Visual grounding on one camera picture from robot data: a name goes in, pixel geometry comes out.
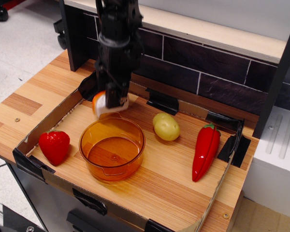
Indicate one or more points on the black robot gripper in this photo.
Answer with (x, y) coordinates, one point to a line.
(116, 61)

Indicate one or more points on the white orange toy sushi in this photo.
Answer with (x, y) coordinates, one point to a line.
(99, 105)

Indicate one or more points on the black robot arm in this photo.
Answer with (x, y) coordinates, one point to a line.
(118, 18)

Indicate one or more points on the transparent orange plastic pot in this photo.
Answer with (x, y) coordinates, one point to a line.
(112, 147)

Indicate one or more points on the cardboard fence with black tape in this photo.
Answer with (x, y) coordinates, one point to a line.
(160, 196)

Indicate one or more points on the yellow toy potato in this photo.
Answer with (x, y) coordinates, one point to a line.
(166, 127)

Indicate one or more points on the dark brick pattern backsplash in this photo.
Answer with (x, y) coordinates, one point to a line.
(206, 74)

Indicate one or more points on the red toy strawberry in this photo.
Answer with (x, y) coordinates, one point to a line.
(54, 144)

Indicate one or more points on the black caster wheel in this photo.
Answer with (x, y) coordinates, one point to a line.
(59, 29)
(3, 11)

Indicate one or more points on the light wooden shelf board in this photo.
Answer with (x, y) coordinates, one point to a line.
(214, 35)

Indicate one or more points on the red toy chili pepper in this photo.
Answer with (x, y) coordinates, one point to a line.
(205, 150)

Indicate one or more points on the black caster wheel far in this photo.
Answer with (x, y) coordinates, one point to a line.
(3, 11)

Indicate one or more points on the white ribbed appliance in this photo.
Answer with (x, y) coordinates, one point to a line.
(268, 179)

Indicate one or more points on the black left shelf post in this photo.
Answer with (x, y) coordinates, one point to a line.
(74, 29)

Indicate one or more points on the black shelf post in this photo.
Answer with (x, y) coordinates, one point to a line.
(74, 29)
(274, 90)

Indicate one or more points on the black metal frame bottom left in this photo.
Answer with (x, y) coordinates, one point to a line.
(11, 221)

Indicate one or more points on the black right shelf post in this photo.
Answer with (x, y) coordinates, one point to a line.
(274, 90)

